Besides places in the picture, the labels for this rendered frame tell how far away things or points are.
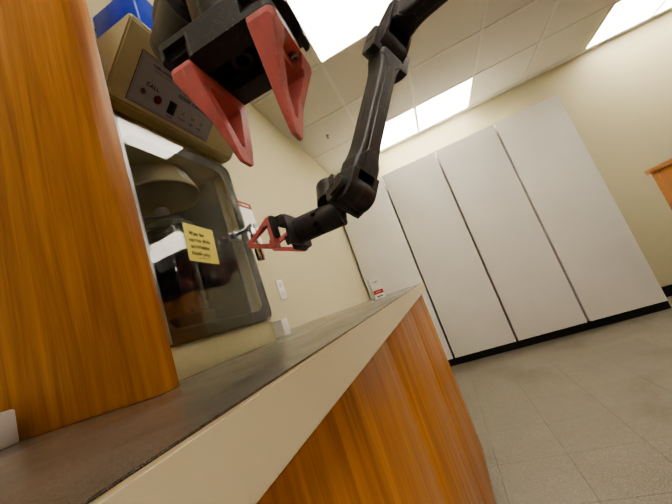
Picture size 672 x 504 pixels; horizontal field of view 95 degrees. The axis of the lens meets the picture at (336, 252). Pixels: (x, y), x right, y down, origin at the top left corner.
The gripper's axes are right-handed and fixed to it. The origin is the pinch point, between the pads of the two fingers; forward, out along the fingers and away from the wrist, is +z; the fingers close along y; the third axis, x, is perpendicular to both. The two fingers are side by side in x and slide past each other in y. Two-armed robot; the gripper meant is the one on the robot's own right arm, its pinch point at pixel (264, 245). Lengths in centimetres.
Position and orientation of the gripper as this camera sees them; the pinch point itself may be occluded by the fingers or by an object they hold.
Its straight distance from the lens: 71.5
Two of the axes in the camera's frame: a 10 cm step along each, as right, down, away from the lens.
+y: -3.3, -0.5, -9.4
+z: -8.9, 3.5, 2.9
